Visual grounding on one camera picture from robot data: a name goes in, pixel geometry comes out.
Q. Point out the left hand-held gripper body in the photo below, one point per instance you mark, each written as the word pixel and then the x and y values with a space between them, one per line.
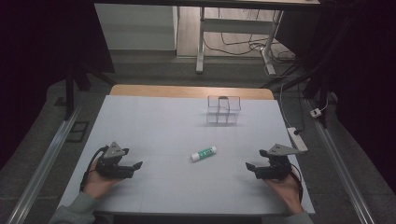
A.
pixel 112 166

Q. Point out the white power strip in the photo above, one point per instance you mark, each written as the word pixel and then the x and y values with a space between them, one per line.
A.
pixel 297 139

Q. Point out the person's right hand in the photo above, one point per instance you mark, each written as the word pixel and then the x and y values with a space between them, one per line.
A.
pixel 288 191

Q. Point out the person's left hand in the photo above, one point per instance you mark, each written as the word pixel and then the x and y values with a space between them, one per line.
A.
pixel 99 184

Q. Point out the white cabinet panel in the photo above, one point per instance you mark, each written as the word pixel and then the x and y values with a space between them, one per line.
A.
pixel 135 28

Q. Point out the metal rail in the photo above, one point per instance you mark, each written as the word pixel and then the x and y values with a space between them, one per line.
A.
pixel 43 165
pixel 339 168

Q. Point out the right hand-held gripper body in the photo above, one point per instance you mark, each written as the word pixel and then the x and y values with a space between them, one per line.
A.
pixel 277 165

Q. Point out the black plug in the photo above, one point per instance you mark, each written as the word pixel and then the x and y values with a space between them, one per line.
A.
pixel 298 132

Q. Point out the white desk frame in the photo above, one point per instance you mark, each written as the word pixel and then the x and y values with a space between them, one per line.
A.
pixel 233 25

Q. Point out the black stand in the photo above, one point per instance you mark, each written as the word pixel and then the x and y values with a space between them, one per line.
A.
pixel 314 81
pixel 70 90

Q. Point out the black floor frame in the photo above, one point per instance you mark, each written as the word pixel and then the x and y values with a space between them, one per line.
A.
pixel 77 131

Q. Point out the white table cover sheet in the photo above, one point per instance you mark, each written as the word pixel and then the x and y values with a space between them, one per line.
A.
pixel 174 140

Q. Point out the wooden table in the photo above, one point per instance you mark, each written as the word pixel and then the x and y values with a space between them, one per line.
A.
pixel 186 91

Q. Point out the white and green glue stick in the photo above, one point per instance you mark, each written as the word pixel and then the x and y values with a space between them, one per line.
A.
pixel 204 153

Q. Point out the small white adapter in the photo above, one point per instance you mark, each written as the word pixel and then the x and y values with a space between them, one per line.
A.
pixel 315 112

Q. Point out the clear acrylic organizer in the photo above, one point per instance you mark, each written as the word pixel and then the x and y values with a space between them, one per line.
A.
pixel 223 109

